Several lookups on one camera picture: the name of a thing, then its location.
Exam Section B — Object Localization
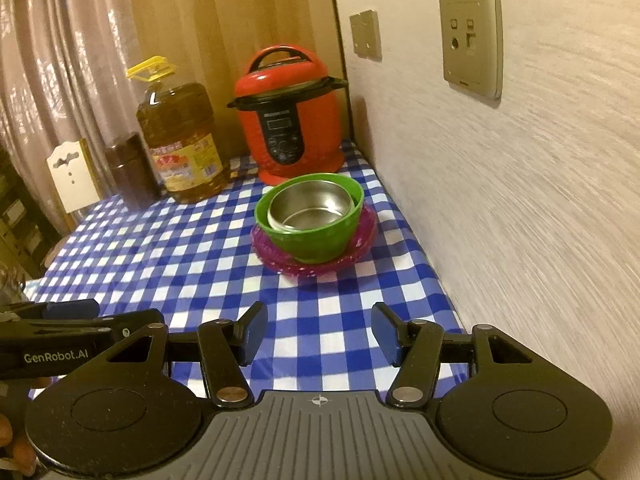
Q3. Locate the red electric pressure cooker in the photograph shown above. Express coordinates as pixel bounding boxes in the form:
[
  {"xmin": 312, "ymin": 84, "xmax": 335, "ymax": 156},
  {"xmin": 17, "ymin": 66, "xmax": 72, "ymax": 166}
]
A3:
[{"xmin": 227, "ymin": 46, "xmax": 349, "ymax": 186}]

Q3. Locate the small steel bowl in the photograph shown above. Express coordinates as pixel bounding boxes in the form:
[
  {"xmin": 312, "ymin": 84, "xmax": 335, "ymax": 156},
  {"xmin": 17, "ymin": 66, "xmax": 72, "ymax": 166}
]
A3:
[{"xmin": 268, "ymin": 182, "xmax": 357, "ymax": 233}]

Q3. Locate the sheer pale curtain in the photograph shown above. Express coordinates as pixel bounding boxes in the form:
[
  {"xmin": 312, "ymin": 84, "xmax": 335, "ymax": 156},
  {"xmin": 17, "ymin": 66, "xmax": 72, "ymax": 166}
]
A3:
[{"xmin": 0, "ymin": 0, "xmax": 138, "ymax": 201}]

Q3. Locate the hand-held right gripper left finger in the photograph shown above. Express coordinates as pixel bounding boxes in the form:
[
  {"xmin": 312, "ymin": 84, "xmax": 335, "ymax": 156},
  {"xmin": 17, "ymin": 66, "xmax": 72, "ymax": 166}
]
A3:
[{"xmin": 105, "ymin": 301, "xmax": 268, "ymax": 408}]

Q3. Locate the white wooden chair back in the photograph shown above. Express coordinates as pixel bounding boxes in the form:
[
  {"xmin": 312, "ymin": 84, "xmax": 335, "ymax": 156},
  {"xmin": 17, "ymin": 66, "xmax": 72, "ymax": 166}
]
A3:
[{"xmin": 46, "ymin": 139, "xmax": 103, "ymax": 213}]

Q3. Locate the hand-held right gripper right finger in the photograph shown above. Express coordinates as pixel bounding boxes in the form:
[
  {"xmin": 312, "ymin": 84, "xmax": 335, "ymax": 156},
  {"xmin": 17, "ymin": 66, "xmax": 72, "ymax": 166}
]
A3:
[{"xmin": 371, "ymin": 302, "xmax": 538, "ymax": 407}]

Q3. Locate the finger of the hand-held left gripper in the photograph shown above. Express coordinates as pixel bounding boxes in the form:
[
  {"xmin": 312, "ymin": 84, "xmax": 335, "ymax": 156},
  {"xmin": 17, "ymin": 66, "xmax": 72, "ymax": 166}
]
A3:
[
  {"xmin": 97, "ymin": 309, "xmax": 165, "ymax": 348},
  {"xmin": 0, "ymin": 299, "xmax": 102, "ymax": 322}
]

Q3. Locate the cooking oil bottle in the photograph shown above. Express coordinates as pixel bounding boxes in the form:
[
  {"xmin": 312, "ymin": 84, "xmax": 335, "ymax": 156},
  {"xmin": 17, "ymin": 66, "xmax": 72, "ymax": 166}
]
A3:
[{"xmin": 125, "ymin": 56, "xmax": 231, "ymax": 204}]

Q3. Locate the beige wall socket plate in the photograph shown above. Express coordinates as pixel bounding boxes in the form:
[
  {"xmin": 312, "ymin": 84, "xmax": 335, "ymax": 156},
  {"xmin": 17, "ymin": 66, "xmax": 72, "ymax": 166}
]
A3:
[{"xmin": 439, "ymin": 0, "xmax": 503, "ymax": 100}]

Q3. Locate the brown cylindrical canister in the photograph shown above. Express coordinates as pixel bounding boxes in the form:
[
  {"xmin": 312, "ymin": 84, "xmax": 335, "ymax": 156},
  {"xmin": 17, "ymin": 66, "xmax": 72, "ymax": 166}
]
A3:
[{"xmin": 104, "ymin": 132, "xmax": 162, "ymax": 211}]

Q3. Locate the green plastic bowl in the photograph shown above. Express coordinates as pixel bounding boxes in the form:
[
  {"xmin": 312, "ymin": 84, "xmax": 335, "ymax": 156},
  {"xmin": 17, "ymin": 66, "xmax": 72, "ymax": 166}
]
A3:
[{"xmin": 255, "ymin": 172, "xmax": 365, "ymax": 264}]

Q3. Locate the blue white checkered tablecloth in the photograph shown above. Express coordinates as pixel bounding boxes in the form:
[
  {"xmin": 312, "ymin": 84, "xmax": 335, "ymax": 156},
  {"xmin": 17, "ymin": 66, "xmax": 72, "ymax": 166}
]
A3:
[{"xmin": 27, "ymin": 140, "xmax": 468, "ymax": 401}]

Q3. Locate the person's left hand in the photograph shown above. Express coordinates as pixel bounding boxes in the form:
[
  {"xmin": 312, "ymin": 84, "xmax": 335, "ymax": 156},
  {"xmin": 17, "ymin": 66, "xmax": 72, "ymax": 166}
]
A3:
[{"xmin": 0, "ymin": 414, "xmax": 38, "ymax": 472}]

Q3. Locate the tan curtain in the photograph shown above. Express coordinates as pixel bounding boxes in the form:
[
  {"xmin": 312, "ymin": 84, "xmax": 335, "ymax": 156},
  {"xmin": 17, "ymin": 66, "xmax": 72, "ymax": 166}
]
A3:
[{"xmin": 125, "ymin": 0, "xmax": 347, "ymax": 158}]

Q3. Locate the black metal rack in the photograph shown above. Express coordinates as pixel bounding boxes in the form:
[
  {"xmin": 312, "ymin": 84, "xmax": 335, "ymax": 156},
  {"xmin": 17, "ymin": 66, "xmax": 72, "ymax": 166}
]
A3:
[{"xmin": 0, "ymin": 150, "xmax": 71, "ymax": 271}]

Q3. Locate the beige wall switch plate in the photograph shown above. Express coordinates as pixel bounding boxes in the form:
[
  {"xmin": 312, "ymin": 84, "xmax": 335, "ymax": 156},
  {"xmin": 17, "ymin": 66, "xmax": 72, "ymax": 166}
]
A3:
[{"xmin": 349, "ymin": 9, "xmax": 382, "ymax": 59}]

